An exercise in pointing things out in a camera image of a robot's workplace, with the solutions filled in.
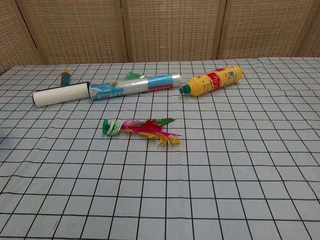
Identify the colourful feather shuttlecock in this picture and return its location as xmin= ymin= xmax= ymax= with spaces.
xmin=101 ymin=117 xmax=183 ymax=145

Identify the plastic wrap roll blue label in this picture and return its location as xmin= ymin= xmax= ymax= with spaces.
xmin=88 ymin=72 xmax=182 ymax=101

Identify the blue checked tablecloth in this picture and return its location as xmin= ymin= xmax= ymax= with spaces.
xmin=0 ymin=56 xmax=320 ymax=240

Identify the green plastic scrap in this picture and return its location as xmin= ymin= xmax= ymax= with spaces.
xmin=124 ymin=71 xmax=143 ymax=81

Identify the yellow bottle green cap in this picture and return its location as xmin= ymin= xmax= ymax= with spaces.
xmin=179 ymin=65 xmax=244 ymax=98

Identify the woven folding screen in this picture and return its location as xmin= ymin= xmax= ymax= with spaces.
xmin=0 ymin=0 xmax=320 ymax=67

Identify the white lint roller green handle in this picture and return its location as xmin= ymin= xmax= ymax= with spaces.
xmin=32 ymin=67 xmax=91 ymax=108

